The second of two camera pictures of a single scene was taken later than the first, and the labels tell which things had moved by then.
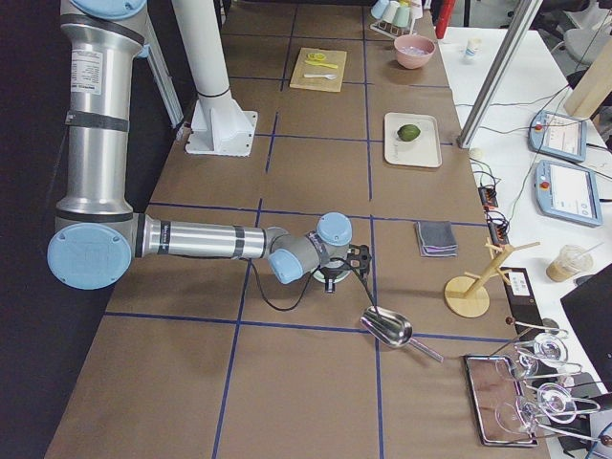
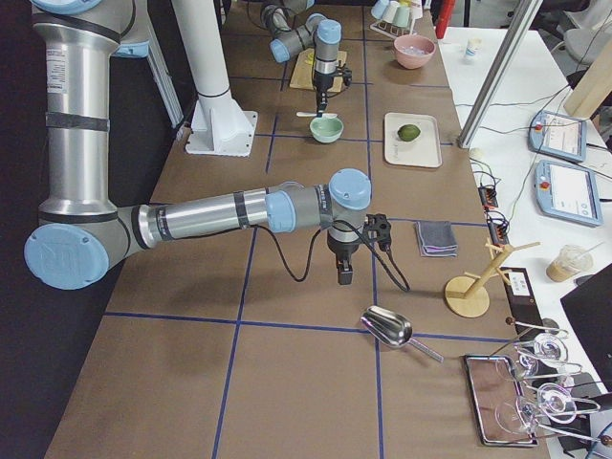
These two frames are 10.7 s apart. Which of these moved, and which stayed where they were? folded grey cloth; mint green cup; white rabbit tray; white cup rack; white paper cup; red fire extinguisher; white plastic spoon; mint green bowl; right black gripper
Moved: white plastic spoon; right black gripper; mint green bowl
Stayed: white cup rack; red fire extinguisher; white paper cup; mint green cup; folded grey cloth; white rabbit tray
